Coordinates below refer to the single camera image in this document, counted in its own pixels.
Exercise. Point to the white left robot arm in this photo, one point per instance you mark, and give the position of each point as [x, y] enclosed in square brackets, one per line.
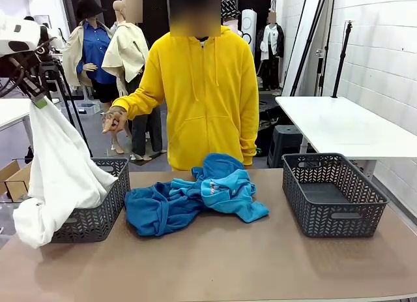
[19, 31]

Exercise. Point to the light blue printed top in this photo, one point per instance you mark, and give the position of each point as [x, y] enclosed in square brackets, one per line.
[228, 197]

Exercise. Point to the black light stand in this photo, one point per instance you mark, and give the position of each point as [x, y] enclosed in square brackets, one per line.
[342, 60]

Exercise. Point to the mannequin patterned bucket hat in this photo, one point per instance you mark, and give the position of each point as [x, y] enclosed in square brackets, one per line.
[229, 10]

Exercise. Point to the white cylindrical fan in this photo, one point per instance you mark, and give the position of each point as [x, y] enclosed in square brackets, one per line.
[249, 24]

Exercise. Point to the person's right hand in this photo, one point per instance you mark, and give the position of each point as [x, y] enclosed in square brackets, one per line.
[114, 119]

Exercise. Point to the person in yellow hoodie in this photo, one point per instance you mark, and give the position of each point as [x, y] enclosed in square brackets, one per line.
[205, 103]

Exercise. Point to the left forearm yellow sleeve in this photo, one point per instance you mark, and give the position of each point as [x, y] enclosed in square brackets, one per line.
[249, 145]

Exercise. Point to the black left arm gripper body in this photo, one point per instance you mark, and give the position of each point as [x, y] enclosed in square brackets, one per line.
[27, 75]

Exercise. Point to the black plastic stool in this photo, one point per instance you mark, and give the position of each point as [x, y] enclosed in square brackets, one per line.
[286, 142]

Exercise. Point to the black leaning stand poles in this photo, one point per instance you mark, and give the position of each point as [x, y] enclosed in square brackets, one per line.
[304, 54]

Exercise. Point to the right forearm yellow sleeve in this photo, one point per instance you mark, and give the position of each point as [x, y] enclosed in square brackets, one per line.
[140, 99]

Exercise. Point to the mannequin blue shirt black hat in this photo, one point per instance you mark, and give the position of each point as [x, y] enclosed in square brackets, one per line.
[94, 54]

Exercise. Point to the white side table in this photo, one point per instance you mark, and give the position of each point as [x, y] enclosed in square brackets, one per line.
[342, 126]
[13, 109]

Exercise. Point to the medium blue garment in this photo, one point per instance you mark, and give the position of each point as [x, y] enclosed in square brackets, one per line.
[146, 210]

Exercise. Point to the mannequin cream jacket gray trousers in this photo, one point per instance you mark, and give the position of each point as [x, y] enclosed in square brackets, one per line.
[127, 57]

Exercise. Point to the white garment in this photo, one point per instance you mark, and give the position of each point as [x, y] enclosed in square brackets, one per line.
[62, 171]

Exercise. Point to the black camera tripod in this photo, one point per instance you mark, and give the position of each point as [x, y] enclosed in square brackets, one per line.
[70, 109]

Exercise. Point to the cardboard box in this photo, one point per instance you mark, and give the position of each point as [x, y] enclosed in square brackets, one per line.
[16, 181]

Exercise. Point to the black bag on floor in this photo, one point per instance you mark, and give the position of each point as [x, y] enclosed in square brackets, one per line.
[29, 153]

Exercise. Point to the gray woven plastic basket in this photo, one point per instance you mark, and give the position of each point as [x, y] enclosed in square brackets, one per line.
[335, 217]
[94, 217]

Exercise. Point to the mannequin black white jacket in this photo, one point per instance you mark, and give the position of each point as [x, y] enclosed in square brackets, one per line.
[270, 44]

